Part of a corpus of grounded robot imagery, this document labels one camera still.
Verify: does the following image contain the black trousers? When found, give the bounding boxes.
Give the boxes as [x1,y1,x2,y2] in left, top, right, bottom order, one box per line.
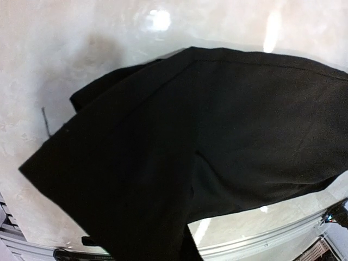
[19,47,347,260]

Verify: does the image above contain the aluminium front rail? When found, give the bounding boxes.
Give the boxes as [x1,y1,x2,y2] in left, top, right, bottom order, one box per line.
[1,214,326,260]

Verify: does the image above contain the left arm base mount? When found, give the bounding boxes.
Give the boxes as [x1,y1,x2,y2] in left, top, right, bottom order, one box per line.
[321,198,347,228]

